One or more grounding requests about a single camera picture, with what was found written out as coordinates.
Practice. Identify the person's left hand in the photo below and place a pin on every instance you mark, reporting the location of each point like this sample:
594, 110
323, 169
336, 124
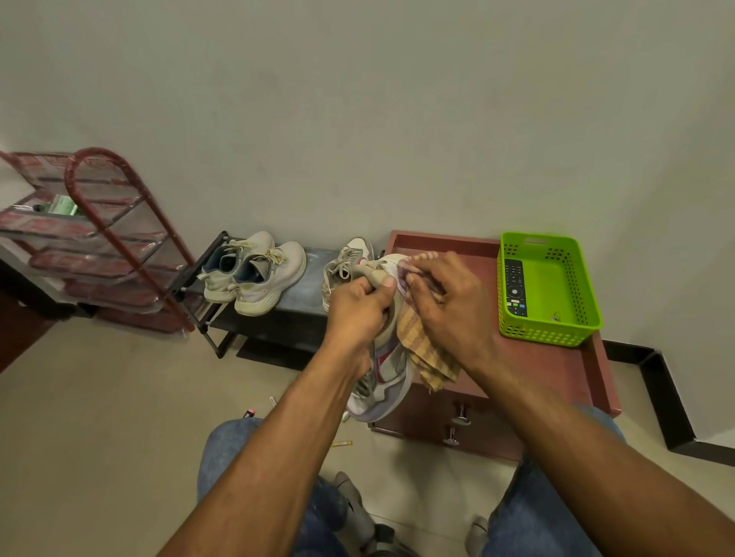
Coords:
353, 321

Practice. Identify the person's right hand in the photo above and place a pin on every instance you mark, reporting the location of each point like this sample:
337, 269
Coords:
459, 315

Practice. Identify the striped yellow cleaning cloth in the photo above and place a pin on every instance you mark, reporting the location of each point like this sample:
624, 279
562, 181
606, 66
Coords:
430, 361

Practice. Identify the white pink sneaker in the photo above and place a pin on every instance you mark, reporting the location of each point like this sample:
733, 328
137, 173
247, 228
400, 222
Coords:
344, 264
385, 396

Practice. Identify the black remote control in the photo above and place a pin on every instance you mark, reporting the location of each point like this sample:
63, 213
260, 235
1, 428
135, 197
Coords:
514, 287

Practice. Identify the grey-blue sneaker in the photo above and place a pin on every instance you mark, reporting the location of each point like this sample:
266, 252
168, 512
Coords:
261, 244
287, 267

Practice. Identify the red-brown drawer cabinet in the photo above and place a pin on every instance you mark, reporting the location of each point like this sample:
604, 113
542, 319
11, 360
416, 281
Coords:
545, 373

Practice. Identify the person's left forearm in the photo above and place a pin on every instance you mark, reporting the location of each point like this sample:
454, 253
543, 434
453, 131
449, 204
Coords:
270, 470

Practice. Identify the person's right forearm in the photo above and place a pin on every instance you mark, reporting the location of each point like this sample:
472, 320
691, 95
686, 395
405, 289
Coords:
603, 476

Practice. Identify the person's grey slipper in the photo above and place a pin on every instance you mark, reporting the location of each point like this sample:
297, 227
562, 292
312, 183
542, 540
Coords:
356, 511
476, 536

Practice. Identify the person's right leg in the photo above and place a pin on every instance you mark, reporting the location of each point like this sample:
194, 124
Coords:
528, 528

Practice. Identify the black shoe rack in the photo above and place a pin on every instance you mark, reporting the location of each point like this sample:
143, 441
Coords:
293, 327

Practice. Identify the green plastic basket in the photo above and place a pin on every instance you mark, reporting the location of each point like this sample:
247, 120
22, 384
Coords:
554, 281

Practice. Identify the black baseboard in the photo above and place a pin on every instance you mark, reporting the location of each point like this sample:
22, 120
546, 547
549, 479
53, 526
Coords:
666, 401

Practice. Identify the black stool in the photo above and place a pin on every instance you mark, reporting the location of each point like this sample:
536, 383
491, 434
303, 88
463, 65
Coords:
393, 545

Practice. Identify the red metal rack plastic-wrapped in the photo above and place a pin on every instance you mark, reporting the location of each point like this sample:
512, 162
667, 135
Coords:
97, 264

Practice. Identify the green white packet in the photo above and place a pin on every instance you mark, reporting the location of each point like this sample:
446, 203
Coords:
60, 206

